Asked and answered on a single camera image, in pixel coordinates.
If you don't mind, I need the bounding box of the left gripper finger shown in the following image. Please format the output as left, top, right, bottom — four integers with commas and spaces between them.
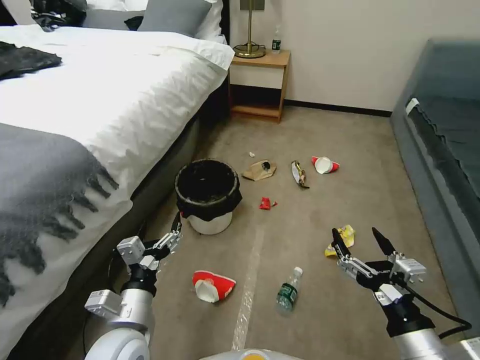
151, 211, 185, 260

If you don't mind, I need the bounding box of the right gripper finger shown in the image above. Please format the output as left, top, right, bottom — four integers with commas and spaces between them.
371, 226, 404, 272
331, 227, 365, 280

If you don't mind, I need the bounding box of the white trash can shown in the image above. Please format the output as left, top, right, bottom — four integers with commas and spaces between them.
182, 208, 233, 236

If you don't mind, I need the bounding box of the clear floor tape strip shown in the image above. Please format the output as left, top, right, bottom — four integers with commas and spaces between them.
231, 224, 268, 352

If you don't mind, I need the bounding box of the yellow crumpled wrapper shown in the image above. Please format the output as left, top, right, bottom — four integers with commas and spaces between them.
323, 223, 357, 259

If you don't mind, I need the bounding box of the grey bed base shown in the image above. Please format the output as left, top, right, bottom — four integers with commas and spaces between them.
0, 80, 230, 360

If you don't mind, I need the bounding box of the crushed red paper cup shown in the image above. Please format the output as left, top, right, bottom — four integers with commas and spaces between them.
191, 269, 237, 304

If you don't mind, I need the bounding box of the clear plastic water bottle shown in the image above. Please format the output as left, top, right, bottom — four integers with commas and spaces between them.
275, 266, 304, 316

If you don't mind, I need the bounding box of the black bin liner bag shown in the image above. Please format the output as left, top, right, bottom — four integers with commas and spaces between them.
174, 158, 244, 223

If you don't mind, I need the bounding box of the red and white paper cup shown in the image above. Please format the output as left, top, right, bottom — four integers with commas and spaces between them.
310, 155, 342, 176

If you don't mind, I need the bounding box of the shiny snack wrapper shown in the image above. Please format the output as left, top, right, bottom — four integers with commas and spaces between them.
290, 160, 311, 190

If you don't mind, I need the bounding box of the blue grey sofa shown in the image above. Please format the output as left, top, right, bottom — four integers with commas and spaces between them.
389, 37, 480, 317

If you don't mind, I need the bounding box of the brown paper bag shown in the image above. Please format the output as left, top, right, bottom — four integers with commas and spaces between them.
241, 158, 279, 183

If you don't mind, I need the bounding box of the white robot front shell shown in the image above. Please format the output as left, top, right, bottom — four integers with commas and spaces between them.
201, 347, 279, 360

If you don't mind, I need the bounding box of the grey fringed blanket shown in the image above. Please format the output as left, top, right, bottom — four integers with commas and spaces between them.
0, 122, 121, 309

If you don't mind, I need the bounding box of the white duvet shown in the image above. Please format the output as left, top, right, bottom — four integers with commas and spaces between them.
0, 25, 236, 260

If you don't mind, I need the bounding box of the wooden nightstand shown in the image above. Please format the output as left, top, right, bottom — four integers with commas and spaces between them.
227, 49, 292, 124

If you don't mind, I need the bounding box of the brass table lamp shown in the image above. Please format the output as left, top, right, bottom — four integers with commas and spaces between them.
232, 0, 267, 59

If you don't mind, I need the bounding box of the white pillow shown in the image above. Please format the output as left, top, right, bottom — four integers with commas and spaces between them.
193, 0, 227, 40

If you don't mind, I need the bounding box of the green label water bottle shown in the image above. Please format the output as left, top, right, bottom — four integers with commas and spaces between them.
270, 25, 283, 55

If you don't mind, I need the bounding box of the grey pillow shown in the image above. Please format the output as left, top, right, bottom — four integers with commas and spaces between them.
137, 0, 213, 37

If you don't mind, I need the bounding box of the dark headboard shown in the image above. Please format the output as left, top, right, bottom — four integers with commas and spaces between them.
218, 0, 231, 47

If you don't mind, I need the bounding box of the dark knitted cloth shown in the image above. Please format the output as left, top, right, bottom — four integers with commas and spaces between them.
0, 40, 63, 82

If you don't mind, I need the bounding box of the black clothing pile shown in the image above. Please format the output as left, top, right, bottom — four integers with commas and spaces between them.
29, 0, 88, 34

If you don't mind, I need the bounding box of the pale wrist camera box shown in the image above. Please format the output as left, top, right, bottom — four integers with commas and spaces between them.
389, 252, 428, 285
116, 236, 146, 266

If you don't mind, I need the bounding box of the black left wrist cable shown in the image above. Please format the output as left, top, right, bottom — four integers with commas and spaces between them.
107, 246, 130, 280

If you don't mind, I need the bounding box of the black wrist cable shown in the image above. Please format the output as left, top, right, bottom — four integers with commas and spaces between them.
401, 284, 474, 340
107, 246, 130, 280

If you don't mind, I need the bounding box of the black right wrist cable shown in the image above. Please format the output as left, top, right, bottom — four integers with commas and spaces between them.
401, 284, 474, 340

